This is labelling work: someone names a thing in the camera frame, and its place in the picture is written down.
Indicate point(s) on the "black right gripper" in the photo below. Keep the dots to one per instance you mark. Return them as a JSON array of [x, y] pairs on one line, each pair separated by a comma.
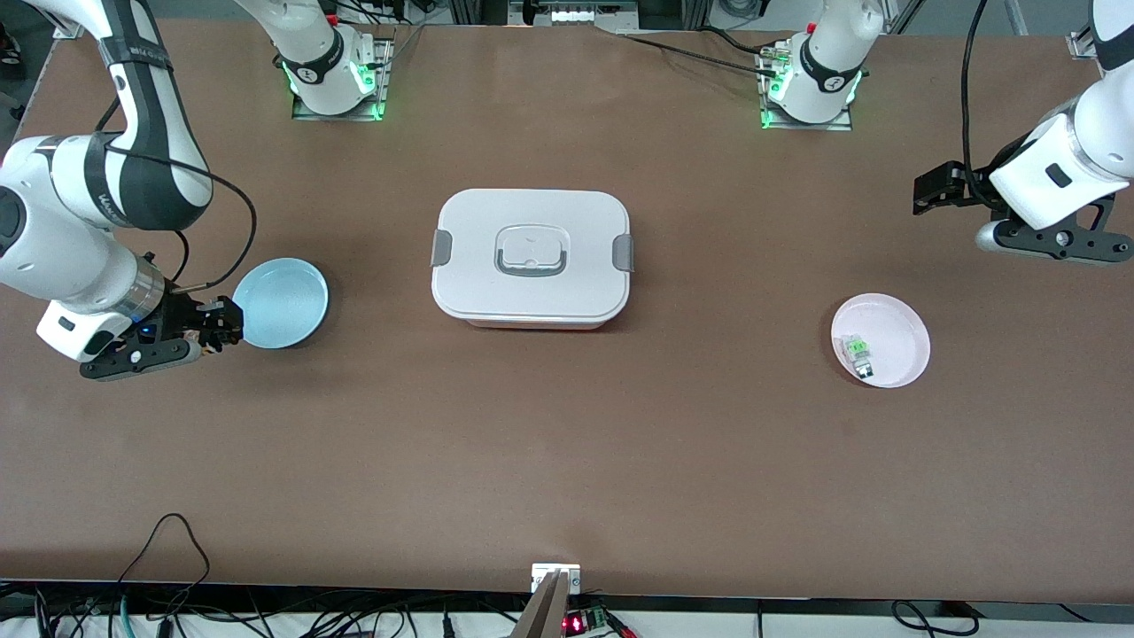
[[181, 313]]

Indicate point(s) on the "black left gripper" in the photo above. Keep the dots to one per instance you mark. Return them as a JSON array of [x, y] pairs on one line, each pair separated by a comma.
[[960, 185]]

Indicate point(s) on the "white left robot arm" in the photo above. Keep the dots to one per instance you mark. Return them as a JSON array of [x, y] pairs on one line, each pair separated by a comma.
[[1099, 133]]

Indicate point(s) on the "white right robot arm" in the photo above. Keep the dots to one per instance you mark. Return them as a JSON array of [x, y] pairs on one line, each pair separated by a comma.
[[71, 257]]

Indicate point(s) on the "white lidded lunch box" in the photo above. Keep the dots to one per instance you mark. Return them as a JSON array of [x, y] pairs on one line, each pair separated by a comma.
[[532, 213]]

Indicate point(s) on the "blue plate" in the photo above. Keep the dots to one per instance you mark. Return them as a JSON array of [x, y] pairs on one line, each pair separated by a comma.
[[283, 301]]

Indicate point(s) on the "pink plate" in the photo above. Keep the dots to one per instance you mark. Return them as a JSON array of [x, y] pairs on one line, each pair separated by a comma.
[[895, 328]]

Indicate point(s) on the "white power strip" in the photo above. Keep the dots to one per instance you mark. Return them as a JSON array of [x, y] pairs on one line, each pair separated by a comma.
[[585, 15]]

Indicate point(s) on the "circuit board with red display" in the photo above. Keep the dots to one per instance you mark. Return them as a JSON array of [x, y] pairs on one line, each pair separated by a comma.
[[585, 620]]

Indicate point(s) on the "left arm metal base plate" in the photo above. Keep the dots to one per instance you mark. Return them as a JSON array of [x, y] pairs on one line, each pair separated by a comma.
[[842, 127]]

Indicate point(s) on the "green push-button switch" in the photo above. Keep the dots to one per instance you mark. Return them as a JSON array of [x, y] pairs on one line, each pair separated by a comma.
[[858, 350]]

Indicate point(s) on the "aluminium frame corner bracket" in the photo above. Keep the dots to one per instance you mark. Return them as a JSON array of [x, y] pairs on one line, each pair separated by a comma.
[[69, 31], [1081, 44]]

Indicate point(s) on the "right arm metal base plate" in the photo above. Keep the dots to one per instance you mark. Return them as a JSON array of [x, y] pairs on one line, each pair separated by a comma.
[[387, 80]]

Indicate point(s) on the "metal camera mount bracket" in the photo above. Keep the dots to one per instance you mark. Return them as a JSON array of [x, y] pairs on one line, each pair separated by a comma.
[[554, 589]]

